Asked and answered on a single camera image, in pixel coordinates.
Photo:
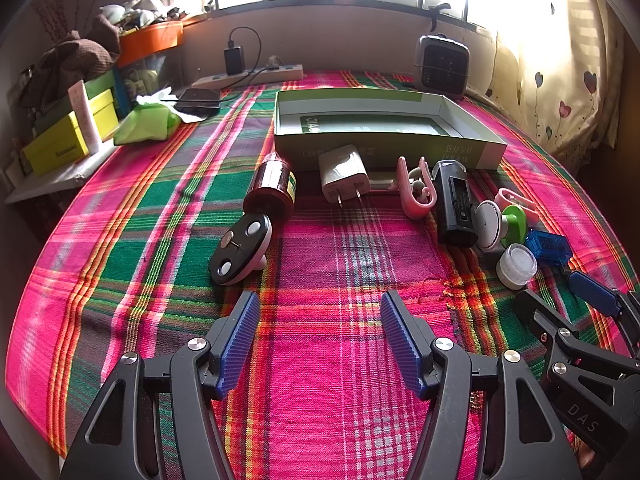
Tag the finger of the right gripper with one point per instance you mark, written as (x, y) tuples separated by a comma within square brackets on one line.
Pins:
[(556, 333), (597, 293)]

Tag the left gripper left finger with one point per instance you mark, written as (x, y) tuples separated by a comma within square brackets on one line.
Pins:
[(120, 438)]

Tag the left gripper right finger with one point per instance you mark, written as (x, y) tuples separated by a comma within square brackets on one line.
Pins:
[(521, 436)]

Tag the small white jar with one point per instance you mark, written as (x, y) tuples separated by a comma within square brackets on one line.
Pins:
[(516, 267)]

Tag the blue usb tester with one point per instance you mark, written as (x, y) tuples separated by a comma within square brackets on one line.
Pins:
[(548, 248)]

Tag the green white spool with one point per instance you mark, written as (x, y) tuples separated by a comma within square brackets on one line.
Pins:
[(496, 227)]

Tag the black bike light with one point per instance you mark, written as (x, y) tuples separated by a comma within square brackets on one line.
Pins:
[(454, 215)]

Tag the pink ear hook clip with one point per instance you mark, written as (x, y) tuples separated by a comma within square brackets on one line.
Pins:
[(417, 192)]

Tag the black white oval device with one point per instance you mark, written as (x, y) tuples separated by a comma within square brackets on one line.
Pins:
[(241, 250)]

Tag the white wall charger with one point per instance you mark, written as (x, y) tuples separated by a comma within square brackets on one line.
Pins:
[(343, 175)]

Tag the red bottle green label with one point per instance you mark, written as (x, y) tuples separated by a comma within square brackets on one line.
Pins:
[(272, 190)]

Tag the plaid pink green cloth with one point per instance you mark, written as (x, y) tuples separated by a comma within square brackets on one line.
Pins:
[(320, 395)]

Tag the heart pattern curtain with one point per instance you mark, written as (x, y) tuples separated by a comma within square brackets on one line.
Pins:
[(556, 72)]

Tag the green grey cardboard tray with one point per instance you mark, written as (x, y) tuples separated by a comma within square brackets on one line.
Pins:
[(383, 124)]

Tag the grey mini heater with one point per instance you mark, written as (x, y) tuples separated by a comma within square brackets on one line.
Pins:
[(441, 65)]

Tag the black smartphone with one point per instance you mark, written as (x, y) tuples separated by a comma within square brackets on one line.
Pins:
[(198, 102)]

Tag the white tube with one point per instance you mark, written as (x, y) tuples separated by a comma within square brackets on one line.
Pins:
[(84, 116)]

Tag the white power strip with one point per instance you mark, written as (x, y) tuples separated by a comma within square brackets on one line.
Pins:
[(265, 75)]

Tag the brown cloth bag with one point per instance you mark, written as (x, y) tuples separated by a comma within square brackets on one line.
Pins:
[(72, 59)]

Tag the orange storage bin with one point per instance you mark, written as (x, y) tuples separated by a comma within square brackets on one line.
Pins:
[(149, 40)]

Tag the black power adapter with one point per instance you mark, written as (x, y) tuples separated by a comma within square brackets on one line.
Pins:
[(234, 58)]

